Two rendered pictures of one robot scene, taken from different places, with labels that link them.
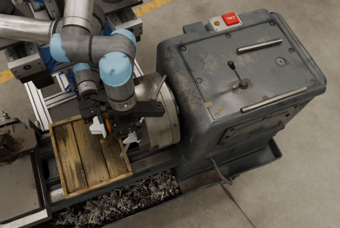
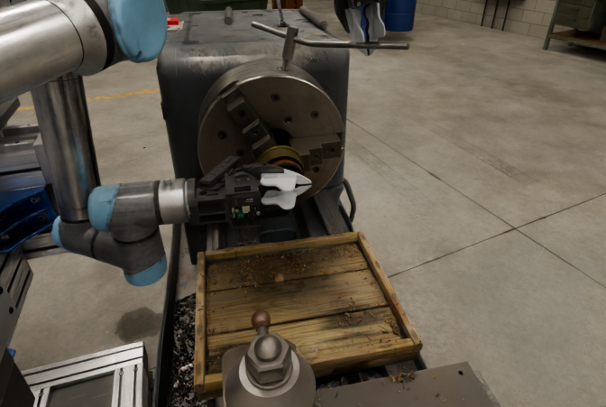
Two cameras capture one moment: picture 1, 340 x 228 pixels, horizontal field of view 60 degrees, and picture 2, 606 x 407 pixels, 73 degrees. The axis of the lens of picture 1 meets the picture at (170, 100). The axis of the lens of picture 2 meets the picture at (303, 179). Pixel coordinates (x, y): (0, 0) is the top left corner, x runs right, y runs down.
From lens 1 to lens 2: 1.16 m
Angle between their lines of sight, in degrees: 56
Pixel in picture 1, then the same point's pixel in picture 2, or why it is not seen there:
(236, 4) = not seen: hidden behind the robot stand
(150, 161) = (334, 222)
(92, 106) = (234, 178)
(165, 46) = (175, 52)
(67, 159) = (313, 346)
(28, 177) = (379, 395)
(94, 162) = (328, 291)
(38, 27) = (17, 11)
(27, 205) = (468, 395)
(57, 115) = not seen: outside the picture
